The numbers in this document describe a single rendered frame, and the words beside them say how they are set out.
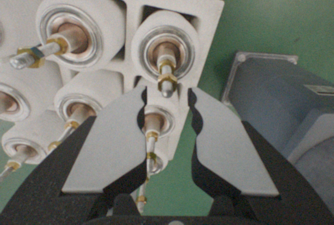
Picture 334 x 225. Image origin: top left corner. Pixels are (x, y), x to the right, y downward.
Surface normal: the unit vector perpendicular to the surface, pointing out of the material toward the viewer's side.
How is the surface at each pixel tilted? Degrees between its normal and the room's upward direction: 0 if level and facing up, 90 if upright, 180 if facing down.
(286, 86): 90
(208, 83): 0
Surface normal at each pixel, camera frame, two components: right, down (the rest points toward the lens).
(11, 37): 0.61, 0.65
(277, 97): -0.65, -0.63
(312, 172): -0.94, 0.08
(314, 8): 0.01, 0.55
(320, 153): -0.89, -0.38
